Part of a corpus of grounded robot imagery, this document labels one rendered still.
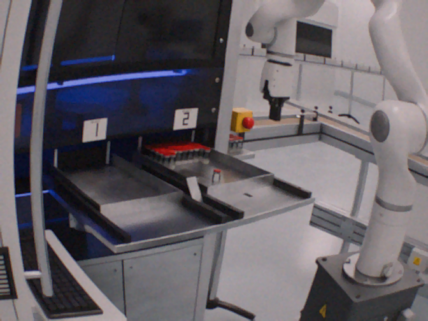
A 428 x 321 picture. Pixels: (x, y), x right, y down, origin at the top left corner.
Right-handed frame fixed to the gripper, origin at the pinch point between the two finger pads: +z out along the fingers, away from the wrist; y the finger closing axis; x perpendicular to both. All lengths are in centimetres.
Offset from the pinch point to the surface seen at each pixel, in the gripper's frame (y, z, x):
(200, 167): 3.5, 22.0, -23.0
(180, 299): 2, 77, -28
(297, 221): -172, 110, -107
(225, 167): -3.6, 22.0, -19.5
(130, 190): 35.6, 22.0, -14.8
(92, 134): 42, 9, -28
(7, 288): 97, 19, 27
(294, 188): -6.3, 20.6, 6.0
